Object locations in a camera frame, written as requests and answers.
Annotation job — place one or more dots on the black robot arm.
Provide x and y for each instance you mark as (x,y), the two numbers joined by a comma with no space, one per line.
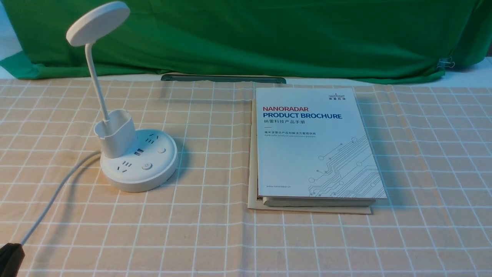
(11,258)

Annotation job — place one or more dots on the white desk lamp socket base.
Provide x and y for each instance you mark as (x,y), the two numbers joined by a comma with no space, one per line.
(132,160)

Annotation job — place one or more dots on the white product brochure booklet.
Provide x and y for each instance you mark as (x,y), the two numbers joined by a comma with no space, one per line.
(313,150)

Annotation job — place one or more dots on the grey metal bar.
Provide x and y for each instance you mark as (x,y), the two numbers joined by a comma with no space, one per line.
(217,78)

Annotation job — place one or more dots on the green backdrop cloth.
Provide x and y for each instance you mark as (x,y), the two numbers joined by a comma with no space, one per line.
(378,41)

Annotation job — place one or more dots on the beige checkered tablecloth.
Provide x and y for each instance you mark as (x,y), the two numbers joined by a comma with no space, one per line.
(432,145)

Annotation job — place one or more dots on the metal binder clip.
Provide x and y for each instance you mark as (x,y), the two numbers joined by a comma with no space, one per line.
(445,63)

